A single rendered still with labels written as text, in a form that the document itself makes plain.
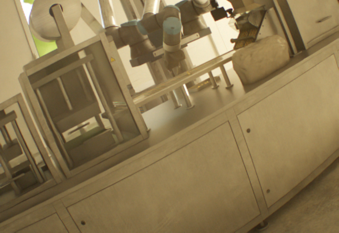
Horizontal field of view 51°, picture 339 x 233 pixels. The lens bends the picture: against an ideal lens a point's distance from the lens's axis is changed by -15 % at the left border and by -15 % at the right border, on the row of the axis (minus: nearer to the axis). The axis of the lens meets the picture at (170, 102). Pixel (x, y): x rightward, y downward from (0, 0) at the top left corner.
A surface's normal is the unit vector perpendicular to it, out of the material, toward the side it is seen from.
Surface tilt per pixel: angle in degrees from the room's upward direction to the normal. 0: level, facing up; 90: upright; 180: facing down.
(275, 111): 90
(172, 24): 49
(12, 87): 90
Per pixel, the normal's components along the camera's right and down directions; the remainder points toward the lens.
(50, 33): 0.40, 0.01
